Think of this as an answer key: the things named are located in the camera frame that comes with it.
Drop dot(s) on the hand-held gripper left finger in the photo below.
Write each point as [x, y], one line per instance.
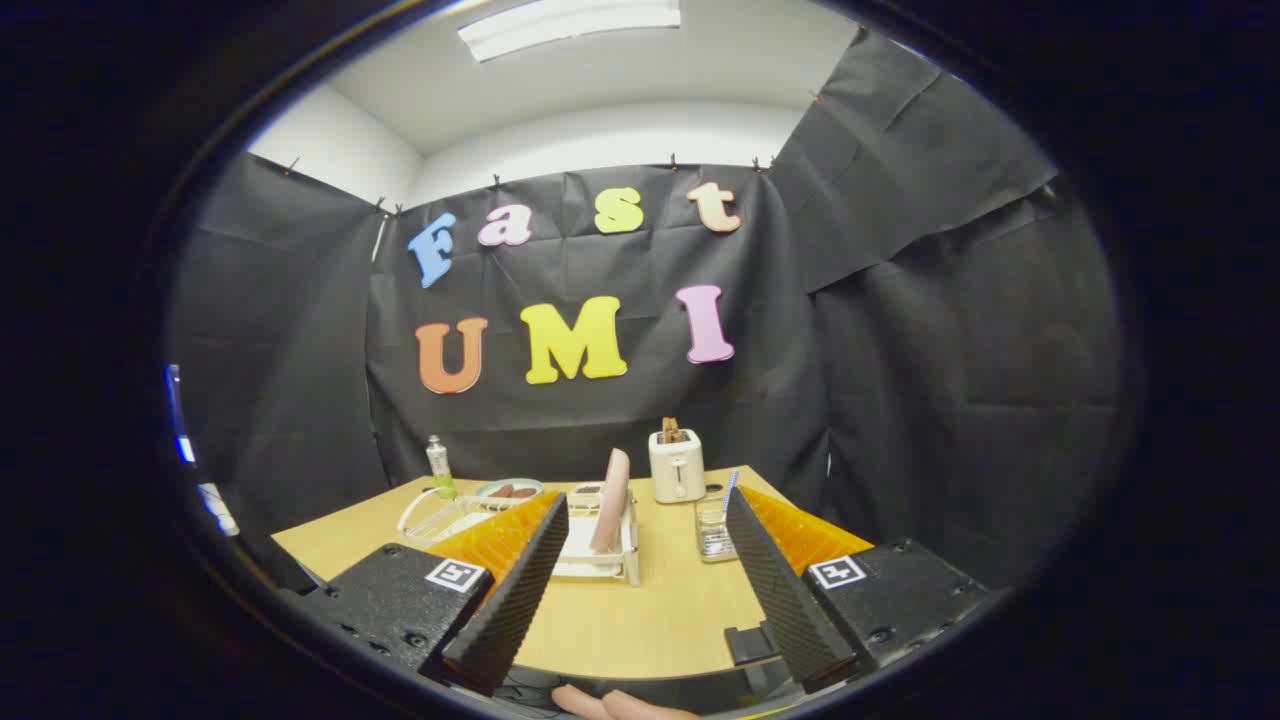
[520, 600]

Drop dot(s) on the white toaster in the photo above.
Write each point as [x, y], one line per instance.
[677, 470]

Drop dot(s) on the light blue plate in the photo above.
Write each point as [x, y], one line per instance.
[483, 492]

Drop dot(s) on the green and white bottle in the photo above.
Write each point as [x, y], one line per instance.
[440, 470]

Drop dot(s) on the pink plate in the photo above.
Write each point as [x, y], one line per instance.
[612, 500]

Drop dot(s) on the ceiling light panel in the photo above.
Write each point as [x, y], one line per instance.
[570, 25]

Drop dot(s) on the clear cutlery basket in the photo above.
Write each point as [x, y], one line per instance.
[710, 530]

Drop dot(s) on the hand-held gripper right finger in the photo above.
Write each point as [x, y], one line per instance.
[785, 600]

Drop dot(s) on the white divided dish with beans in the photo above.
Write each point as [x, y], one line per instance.
[588, 490]

